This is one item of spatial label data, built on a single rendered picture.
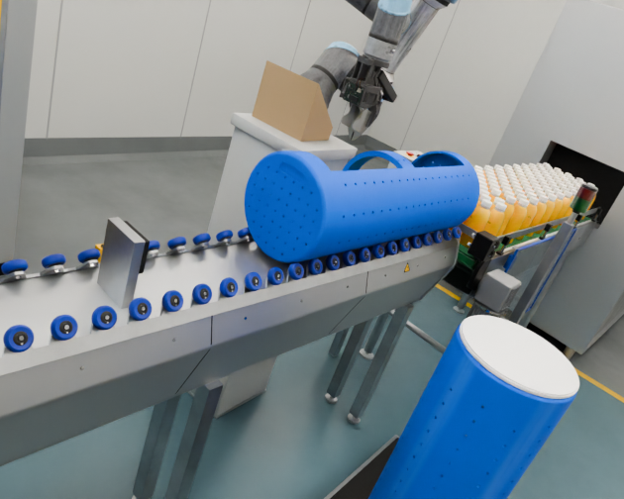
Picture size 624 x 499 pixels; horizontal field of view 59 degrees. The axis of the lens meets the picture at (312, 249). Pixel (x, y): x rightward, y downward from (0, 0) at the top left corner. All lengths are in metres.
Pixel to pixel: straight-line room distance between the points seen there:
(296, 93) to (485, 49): 4.88
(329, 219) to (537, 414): 0.62
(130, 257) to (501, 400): 0.80
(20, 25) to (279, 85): 1.05
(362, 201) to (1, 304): 0.84
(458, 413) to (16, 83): 2.00
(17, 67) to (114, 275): 1.45
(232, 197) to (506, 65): 4.87
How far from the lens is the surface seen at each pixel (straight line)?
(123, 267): 1.14
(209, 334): 1.26
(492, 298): 2.22
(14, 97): 2.52
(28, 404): 1.09
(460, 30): 6.73
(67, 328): 1.05
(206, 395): 1.51
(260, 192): 1.45
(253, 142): 1.88
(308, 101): 1.81
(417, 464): 1.42
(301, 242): 1.37
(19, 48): 2.48
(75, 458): 2.12
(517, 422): 1.28
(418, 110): 6.83
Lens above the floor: 1.61
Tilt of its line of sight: 25 degrees down
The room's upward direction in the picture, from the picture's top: 20 degrees clockwise
